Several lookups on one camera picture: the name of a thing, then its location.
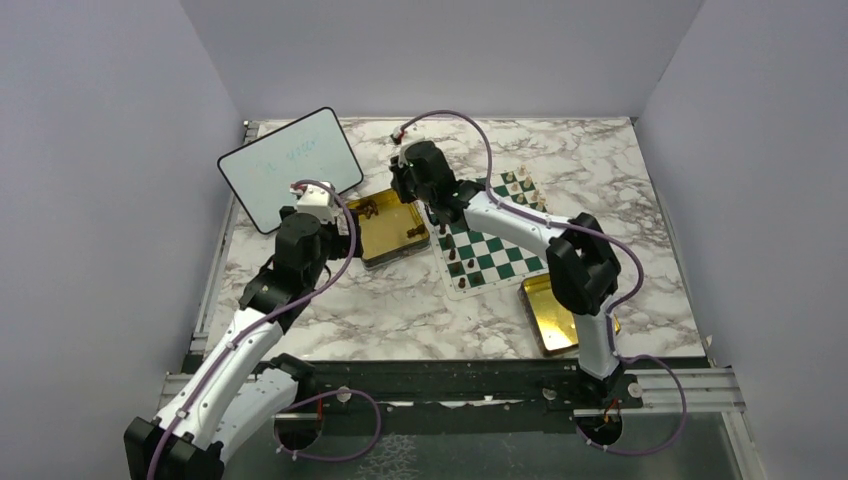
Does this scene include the tin with dark pieces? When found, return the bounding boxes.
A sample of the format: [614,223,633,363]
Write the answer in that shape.
[347,189,430,270]

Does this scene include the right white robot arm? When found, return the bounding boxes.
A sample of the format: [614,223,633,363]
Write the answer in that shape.
[389,139,623,407]

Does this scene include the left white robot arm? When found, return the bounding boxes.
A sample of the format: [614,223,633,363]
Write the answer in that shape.
[123,206,362,479]

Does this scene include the dark pieces in tin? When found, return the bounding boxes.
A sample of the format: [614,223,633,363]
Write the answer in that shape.
[356,201,427,242]

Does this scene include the white chess pieces group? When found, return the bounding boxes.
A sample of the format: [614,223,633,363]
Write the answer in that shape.
[501,165,547,212]

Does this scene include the green white chess board mat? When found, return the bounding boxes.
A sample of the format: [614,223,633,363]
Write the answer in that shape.
[424,171,549,301]

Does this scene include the small whiteboard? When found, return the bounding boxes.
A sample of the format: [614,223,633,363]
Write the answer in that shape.
[217,106,364,234]

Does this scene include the empty gold tin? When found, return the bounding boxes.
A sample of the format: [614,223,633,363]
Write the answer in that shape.
[517,272,622,358]

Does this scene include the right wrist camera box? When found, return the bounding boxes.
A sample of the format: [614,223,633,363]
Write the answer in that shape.
[390,126,425,167]

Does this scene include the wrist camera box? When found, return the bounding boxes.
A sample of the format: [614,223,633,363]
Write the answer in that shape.
[390,126,425,167]
[290,185,339,224]

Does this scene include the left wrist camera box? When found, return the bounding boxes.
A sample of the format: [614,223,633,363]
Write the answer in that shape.
[290,185,339,224]

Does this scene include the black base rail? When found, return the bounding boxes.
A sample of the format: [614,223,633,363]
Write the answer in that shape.
[254,354,643,436]

